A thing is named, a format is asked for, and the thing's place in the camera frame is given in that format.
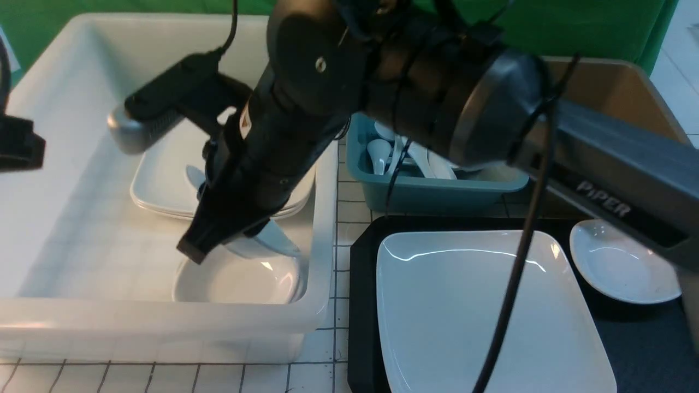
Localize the stacked white plate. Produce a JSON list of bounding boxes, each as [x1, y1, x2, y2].
[[130, 106, 316, 217], [133, 198, 310, 221], [129, 187, 314, 221]]

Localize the green cloth backdrop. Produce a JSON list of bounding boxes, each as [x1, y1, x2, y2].
[[1, 1, 678, 73]]

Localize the white spoon front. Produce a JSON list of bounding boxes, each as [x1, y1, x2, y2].
[[408, 142, 457, 181]]

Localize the white spoon far left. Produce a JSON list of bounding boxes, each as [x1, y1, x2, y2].
[[374, 122, 395, 142]]

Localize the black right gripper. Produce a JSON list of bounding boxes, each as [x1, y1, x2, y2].
[[177, 126, 329, 264]]

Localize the black serving tray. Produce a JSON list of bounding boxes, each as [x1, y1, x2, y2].
[[347, 216, 697, 392]]

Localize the white spoon small left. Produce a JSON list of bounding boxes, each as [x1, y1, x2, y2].
[[366, 139, 392, 176]]

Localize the bottom stacked white plate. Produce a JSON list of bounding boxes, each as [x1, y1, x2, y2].
[[133, 198, 310, 221]]

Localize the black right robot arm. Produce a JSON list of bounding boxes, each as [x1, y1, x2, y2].
[[177, 1, 697, 272]]

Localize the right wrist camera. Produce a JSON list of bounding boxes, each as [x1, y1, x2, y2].
[[107, 51, 252, 155]]

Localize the top stacked white plate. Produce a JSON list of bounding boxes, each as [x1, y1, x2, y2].
[[130, 106, 316, 217]]

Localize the brown plastic bin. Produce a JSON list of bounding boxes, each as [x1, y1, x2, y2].
[[524, 56, 699, 221]]

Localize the white ceramic soup spoon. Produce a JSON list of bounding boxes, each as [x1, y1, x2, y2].
[[386, 136, 407, 176]]

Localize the teal plastic bin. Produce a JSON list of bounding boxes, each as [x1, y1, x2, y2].
[[346, 114, 529, 216]]

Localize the large white square plate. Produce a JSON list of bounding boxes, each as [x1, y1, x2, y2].
[[376, 230, 617, 392]]

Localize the middle stacked white plate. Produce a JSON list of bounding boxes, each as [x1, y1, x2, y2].
[[129, 187, 314, 221]]

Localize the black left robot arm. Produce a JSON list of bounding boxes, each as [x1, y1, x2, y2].
[[1, 41, 46, 172]]

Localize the large white plastic tub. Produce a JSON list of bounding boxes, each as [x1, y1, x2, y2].
[[1, 13, 339, 364]]

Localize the white bowl in tub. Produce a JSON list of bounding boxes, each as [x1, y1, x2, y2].
[[171, 253, 300, 305]]

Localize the white small bowl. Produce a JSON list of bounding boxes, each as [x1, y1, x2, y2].
[[569, 219, 682, 306], [184, 164, 302, 259]]

